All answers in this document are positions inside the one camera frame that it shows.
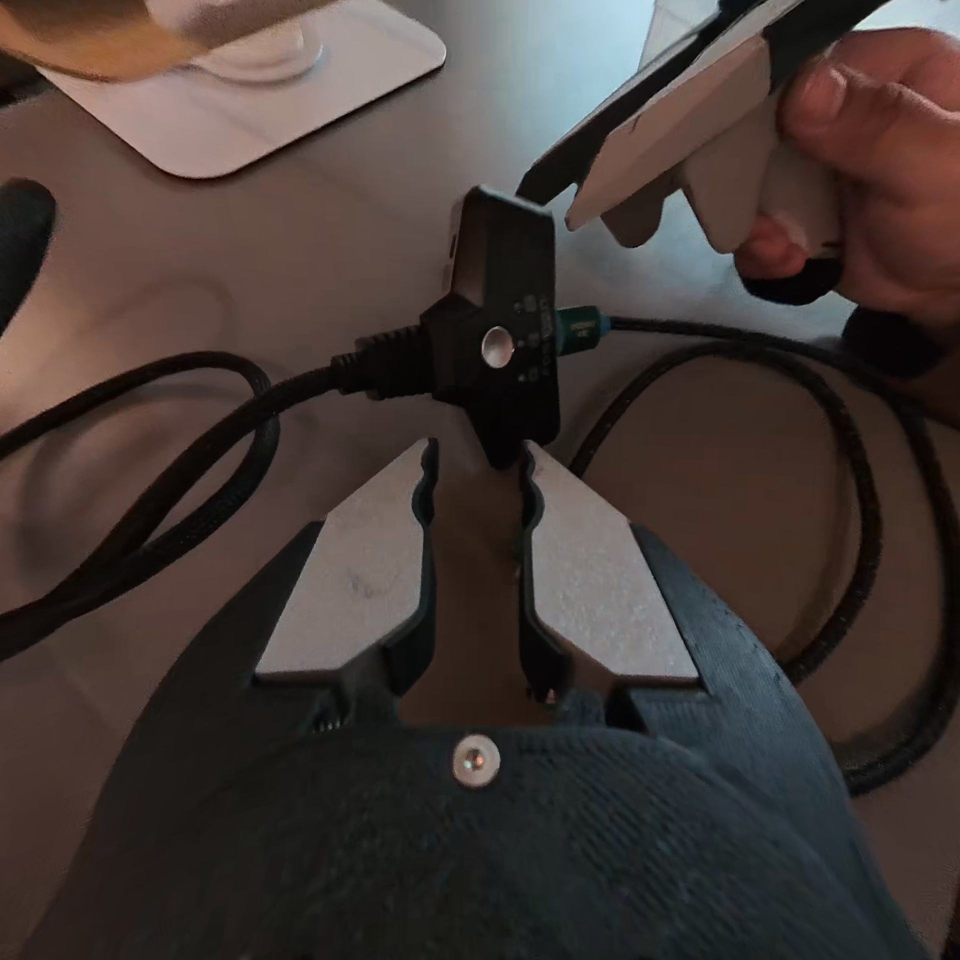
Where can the person's right hand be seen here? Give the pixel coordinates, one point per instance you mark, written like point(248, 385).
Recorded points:
point(900, 187)

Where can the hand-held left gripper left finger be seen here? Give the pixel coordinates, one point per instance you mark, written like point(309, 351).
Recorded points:
point(352, 592)

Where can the black display with white stand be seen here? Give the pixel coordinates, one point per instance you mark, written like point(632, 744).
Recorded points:
point(262, 105)

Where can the dark rounded object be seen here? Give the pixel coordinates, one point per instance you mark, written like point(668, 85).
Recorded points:
point(22, 247)

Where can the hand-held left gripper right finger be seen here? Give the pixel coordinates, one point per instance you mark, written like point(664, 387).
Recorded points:
point(600, 600)

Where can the black hdmi switch box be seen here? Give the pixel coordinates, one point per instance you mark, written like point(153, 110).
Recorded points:
point(510, 247)

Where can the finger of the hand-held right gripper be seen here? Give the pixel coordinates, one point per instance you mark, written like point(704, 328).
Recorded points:
point(675, 135)
point(600, 127)

